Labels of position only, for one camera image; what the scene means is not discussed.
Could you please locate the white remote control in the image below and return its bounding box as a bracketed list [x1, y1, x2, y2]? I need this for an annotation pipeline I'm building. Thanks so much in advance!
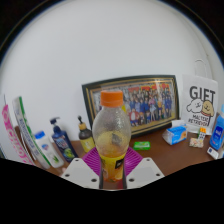
[206, 146, 221, 160]

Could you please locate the dark amber pump bottle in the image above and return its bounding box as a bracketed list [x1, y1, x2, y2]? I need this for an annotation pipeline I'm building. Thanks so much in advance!
[77, 115, 96, 154]

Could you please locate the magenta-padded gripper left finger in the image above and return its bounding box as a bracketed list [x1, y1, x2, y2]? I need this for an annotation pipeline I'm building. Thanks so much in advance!
[61, 146, 104, 190]

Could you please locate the blue tissue pack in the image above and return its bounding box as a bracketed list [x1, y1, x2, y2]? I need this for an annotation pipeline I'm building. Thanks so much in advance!
[162, 119, 188, 146]

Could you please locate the orange-capped juice bottle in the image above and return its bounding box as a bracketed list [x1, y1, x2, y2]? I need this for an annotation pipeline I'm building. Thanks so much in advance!
[91, 90, 132, 183]

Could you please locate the blue white shuttlecock tube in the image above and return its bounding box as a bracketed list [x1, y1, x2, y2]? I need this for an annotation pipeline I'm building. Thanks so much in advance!
[12, 96, 51, 170]

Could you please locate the blue detergent bottle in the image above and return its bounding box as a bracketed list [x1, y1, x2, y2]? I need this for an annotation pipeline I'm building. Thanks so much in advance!
[209, 104, 224, 152]

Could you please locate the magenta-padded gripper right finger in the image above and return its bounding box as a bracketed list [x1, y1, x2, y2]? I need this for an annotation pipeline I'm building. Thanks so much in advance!
[121, 147, 165, 190]

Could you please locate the dark blue pump bottle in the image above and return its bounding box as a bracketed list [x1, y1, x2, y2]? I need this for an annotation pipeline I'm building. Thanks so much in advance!
[49, 116, 79, 163]

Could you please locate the black gold framed group photo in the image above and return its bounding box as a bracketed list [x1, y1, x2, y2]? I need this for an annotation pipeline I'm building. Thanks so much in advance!
[81, 74, 180, 138]

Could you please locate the pink white shuttlecock tube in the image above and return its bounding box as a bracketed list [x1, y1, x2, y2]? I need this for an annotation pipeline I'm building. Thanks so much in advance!
[1, 104, 34, 166]

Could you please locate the small orange-topped white card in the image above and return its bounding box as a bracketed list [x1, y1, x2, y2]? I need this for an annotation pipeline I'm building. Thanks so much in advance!
[197, 127, 208, 140]

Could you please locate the white paper bag dog print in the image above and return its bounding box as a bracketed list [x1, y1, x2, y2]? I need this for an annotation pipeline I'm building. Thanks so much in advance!
[181, 59, 219, 136]

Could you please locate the white blue-capped shampoo bottle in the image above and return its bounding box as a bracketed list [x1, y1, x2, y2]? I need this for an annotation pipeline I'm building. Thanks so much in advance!
[34, 130, 65, 169]

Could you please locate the small green packet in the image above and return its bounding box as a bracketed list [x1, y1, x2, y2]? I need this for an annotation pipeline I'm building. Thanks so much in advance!
[133, 140, 151, 151]

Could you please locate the small beige snack packet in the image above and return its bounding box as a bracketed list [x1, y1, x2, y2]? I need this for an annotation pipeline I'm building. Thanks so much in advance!
[188, 137, 205, 149]

